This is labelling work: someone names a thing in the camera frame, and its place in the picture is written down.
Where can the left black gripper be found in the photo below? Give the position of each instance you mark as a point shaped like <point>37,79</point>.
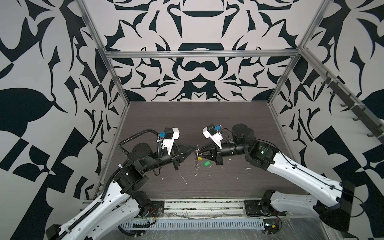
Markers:
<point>181,149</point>

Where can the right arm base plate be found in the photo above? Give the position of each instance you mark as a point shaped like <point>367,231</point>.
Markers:
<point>255,208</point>

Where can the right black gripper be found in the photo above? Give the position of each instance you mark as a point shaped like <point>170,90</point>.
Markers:
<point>213,155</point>

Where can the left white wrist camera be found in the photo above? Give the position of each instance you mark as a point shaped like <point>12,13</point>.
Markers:
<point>167,139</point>

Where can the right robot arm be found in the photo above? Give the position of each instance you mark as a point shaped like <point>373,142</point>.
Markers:
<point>329,200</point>

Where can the small circuit board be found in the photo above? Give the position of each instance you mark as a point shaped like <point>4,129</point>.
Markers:
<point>272,226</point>

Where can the black wall hook rack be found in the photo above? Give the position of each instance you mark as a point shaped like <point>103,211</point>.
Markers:
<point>352,103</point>

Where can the white slotted cable duct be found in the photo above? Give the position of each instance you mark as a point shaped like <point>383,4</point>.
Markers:
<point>204,224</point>

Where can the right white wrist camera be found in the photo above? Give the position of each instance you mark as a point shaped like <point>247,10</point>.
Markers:
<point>213,132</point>

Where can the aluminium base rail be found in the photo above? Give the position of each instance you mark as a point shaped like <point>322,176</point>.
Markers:
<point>204,205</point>

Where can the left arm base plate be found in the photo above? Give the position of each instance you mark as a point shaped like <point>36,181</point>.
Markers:
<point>156,209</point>

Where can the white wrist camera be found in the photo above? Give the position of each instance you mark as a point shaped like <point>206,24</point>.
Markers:
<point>167,139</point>
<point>213,132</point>

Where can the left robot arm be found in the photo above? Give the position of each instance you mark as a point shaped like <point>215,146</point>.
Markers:
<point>125,181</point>

